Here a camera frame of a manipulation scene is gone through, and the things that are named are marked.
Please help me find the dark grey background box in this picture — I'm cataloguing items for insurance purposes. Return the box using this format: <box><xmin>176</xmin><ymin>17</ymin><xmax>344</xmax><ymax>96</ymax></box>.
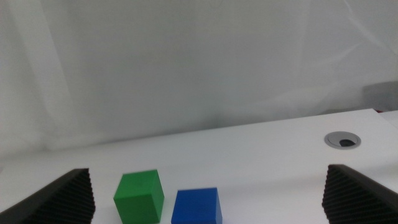
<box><xmin>362</xmin><ymin>81</ymin><xmax>398</xmax><ymax>112</ymax></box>

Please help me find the round grey cable grommet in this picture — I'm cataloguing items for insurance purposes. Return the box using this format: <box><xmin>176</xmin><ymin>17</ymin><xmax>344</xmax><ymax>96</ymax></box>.
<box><xmin>324</xmin><ymin>131</ymin><xmax>362</xmax><ymax>151</ymax></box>

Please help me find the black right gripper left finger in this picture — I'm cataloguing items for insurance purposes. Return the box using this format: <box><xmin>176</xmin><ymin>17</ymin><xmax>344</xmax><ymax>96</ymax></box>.
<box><xmin>0</xmin><ymin>168</ymin><xmax>96</xmax><ymax>224</ymax></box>

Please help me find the green cube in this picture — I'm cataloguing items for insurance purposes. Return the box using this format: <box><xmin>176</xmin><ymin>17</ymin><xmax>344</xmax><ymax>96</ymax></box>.
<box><xmin>113</xmin><ymin>169</ymin><xmax>165</xmax><ymax>224</ymax></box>

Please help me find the blue cube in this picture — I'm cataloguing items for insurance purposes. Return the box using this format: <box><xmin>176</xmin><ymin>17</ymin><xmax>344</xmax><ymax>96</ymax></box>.
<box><xmin>170</xmin><ymin>187</ymin><xmax>223</xmax><ymax>224</ymax></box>

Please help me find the white fabric backdrop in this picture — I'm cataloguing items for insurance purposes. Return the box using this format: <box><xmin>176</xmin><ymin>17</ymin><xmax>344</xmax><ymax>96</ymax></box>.
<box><xmin>0</xmin><ymin>0</ymin><xmax>398</xmax><ymax>159</ymax></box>

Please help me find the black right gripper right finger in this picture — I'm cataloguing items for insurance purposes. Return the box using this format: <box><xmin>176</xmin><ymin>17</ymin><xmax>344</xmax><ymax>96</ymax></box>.
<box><xmin>322</xmin><ymin>164</ymin><xmax>398</xmax><ymax>224</ymax></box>

